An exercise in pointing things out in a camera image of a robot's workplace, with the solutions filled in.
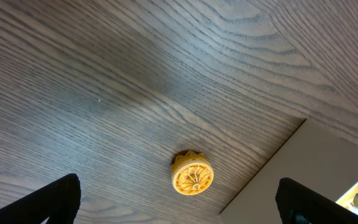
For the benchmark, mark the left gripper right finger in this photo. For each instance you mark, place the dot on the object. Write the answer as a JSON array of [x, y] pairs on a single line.
[[299, 204]]

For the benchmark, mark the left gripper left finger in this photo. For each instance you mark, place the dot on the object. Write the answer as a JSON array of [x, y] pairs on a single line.
[[57, 202]]

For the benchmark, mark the white box pink inside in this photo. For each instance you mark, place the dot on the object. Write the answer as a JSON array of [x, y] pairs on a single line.
[[312, 156]]

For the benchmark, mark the yellow ridged round cap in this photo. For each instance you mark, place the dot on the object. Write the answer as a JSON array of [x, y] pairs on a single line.
[[191, 173]]

